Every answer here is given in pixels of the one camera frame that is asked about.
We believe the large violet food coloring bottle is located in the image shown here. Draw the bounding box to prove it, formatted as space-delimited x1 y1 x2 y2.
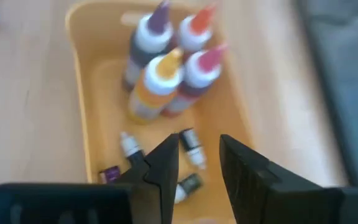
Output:
122 0 175 93

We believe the small purple dropper bottle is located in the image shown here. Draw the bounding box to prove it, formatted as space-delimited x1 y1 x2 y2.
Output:
99 166 122 184

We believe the yellow plastic bin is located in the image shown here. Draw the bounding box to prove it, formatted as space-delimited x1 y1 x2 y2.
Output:
64 0 255 224

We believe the small green dropper bottle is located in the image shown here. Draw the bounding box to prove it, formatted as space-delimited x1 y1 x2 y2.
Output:
173 172 204 205

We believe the large yellow food coloring bottle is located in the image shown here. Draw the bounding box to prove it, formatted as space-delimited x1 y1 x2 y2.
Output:
127 48 185 125

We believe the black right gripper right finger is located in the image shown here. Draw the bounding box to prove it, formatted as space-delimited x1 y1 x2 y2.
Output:
219 134 345 224

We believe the small pink-label dropper bottle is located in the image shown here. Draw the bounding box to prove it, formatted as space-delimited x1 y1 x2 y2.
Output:
178 127 207 170

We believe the small dark dropper bottle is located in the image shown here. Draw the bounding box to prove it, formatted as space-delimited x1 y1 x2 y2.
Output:
119 131 146 164

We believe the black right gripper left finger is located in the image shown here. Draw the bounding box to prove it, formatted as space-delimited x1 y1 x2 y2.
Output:
114 133 180 224

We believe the large orange food coloring bottle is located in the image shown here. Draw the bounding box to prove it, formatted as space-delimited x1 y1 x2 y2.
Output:
177 3 218 54

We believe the large pink food coloring bottle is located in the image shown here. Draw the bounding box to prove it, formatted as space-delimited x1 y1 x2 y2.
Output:
162 43 228 118

